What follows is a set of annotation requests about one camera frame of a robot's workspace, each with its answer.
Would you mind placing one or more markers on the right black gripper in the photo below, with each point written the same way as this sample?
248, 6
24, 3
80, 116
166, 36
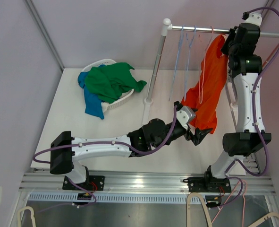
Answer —
232, 35

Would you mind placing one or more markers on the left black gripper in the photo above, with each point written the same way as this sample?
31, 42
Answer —
198, 135

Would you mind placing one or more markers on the orange t shirt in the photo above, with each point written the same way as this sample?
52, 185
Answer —
214, 82

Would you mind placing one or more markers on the light blue hanger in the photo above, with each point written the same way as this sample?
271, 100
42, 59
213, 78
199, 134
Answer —
187, 63
180, 42

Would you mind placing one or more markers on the white t shirt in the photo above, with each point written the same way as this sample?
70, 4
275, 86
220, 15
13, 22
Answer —
104, 106

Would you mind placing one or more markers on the green t shirt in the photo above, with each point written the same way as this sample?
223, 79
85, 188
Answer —
111, 81

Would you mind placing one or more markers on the blue t shirt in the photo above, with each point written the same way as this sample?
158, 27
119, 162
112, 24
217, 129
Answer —
92, 102

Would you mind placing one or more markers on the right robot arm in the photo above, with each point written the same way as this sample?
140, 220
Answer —
244, 68

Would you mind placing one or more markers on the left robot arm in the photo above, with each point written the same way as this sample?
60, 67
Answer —
67, 151

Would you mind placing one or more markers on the beige hanger below table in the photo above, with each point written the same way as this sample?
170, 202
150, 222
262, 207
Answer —
192, 209

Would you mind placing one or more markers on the beige hanger bottom right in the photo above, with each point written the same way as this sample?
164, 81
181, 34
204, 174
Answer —
264, 218

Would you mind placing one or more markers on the metal clothes rack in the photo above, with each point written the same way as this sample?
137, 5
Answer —
168, 26

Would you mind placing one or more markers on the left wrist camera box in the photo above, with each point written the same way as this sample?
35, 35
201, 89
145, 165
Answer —
185, 115

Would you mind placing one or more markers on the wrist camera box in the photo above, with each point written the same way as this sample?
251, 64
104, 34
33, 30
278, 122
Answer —
252, 18
185, 115

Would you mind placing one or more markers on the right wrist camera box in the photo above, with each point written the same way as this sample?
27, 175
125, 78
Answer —
252, 18

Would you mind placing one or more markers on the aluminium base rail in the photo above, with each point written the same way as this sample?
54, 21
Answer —
112, 186

